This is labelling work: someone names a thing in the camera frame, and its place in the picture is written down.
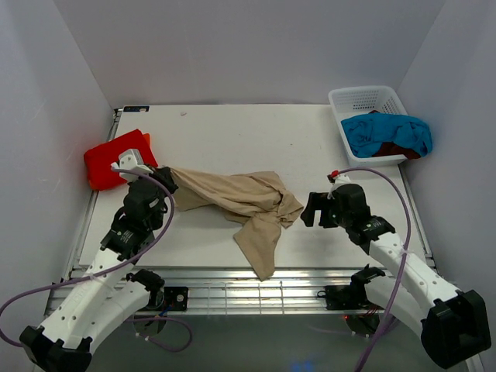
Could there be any beige t shirt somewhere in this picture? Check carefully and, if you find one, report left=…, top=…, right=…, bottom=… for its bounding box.
left=170, top=167, right=304, bottom=281

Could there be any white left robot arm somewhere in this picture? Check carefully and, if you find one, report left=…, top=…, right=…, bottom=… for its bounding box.
left=19, top=167, right=177, bottom=371

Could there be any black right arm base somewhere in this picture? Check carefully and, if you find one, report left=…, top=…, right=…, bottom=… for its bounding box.
left=316, top=284, right=371, bottom=310

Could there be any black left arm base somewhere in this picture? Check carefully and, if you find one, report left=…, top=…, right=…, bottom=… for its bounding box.
left=145, top=287, right=189, bottom=312

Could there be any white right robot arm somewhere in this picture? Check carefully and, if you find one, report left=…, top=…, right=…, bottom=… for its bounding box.
left=301, top=183, right=491, bottom=369

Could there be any folded red t shirt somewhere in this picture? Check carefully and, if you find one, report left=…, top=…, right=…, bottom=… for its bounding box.
left=83, top=129, right=159, bottom=191

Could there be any dark red t shirt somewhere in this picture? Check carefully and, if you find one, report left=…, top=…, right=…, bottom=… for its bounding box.
left=370, top=111, right=421, bottom=160

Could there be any blue label sticker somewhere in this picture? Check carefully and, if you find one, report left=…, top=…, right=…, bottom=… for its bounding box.
left=123, top=105, right=150, bottom=112

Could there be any blue t shirt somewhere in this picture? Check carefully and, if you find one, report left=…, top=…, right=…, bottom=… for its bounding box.
left=341, top=112, right=433, bottom=160

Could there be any white plastic basket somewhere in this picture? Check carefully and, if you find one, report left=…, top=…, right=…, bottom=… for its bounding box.
left=328, top=85, right=407, bottom=167

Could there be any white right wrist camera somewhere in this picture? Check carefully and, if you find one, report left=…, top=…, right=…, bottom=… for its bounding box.
left=327, top=170, right=351, bottom=199

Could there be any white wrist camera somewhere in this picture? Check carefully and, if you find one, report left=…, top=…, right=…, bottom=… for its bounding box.
left=111, top=149, right=153, bottom=183
left=327, top=170, right=351, bottom=199

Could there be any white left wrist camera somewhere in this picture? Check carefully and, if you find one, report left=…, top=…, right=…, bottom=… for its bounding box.
left=111, top=149, right=153, bottom=183

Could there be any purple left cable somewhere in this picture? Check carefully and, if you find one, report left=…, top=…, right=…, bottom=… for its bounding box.
left=0, top=167, right=194, bottom=353

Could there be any aluminium table frame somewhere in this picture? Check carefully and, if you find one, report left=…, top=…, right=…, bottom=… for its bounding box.
left=43, top=107, right=466, bottom=317

